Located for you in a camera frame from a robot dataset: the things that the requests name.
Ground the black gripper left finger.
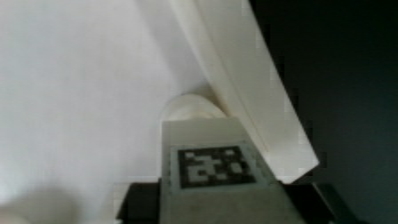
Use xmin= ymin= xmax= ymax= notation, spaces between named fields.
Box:
xmin=115 ymin=182 xmax=160 ymax=224

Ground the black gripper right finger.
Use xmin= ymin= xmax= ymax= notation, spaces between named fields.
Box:
xmin=284 ymin=183 xmax=360 ymax=224

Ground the white square table top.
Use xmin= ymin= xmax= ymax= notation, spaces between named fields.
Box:
xmin=0 ymin=0 xmax=320 ymax=224

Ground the white table leg with tag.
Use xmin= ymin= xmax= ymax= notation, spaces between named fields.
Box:
xmin=160 ymin=94 xmax=305 ymax=224

